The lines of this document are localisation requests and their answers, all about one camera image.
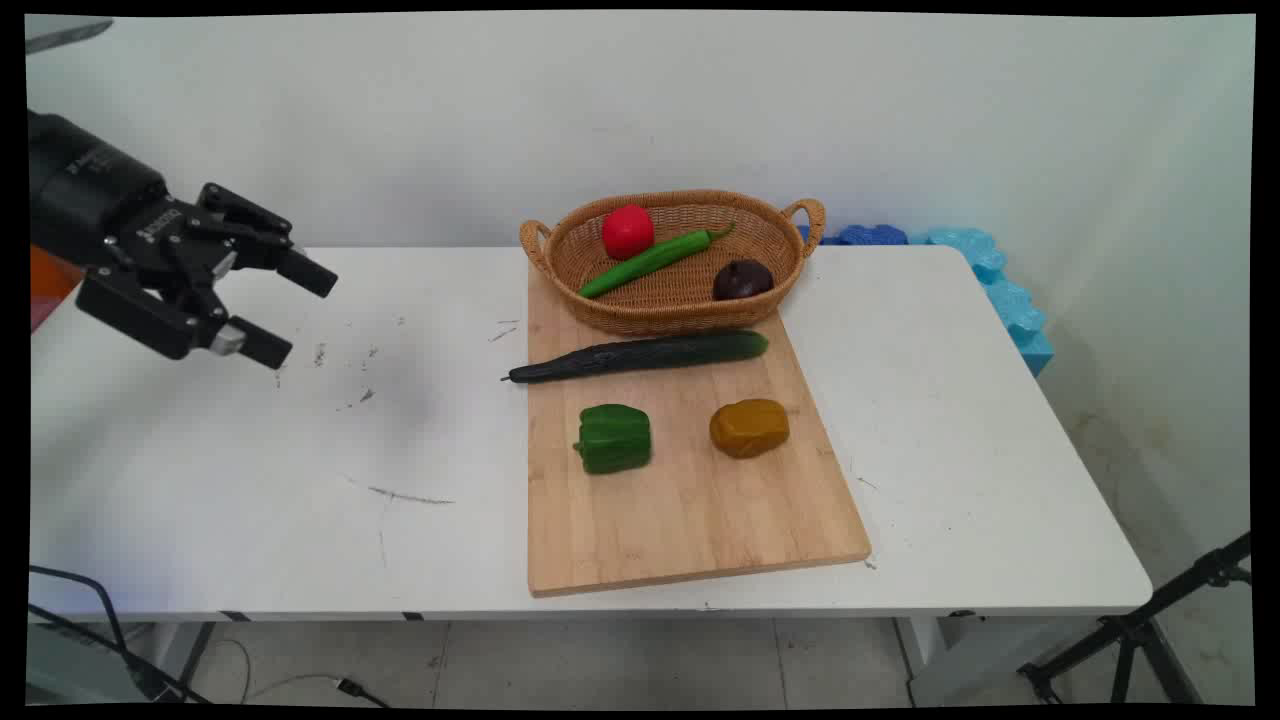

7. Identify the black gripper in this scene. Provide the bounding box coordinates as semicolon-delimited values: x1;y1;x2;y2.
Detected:
28;110;339;370

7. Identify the yellow toy bell pepper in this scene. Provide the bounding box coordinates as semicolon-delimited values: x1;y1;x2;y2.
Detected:
709;398;791;460

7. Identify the orange box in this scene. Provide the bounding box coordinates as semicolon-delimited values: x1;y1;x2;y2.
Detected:
30;245;85;333

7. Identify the red toy tomato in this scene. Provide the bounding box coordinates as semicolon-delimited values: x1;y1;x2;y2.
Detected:
602;204;656;261

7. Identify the green toy bell pepper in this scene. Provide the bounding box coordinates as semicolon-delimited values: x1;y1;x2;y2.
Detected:
573;403;653;475

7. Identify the green toy chili pepper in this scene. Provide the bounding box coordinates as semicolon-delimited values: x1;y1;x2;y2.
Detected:
578;222;737;299

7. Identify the dark green toy cucumber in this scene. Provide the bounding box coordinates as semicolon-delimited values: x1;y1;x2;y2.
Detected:
500;330;770;385

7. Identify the woven wicker basket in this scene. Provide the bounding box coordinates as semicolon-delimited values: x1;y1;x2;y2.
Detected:
519;190;827;337

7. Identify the wooden cutting board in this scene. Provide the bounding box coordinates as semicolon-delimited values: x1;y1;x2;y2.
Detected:
526;262;873;599

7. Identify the dark purple toy eggplant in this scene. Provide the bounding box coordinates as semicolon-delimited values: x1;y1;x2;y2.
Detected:
712;259;775;302

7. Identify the white table leg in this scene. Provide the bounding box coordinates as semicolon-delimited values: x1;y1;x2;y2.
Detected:
893;615;949;693

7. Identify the light blue foam mat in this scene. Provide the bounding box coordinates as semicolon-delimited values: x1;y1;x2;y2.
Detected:
908;227;1055;378

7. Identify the black tripod stand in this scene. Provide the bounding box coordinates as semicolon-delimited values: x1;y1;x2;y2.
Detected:
1017;532;1253;706

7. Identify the white cable with black plug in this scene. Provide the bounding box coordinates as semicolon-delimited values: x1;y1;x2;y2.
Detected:
215;640;393;708

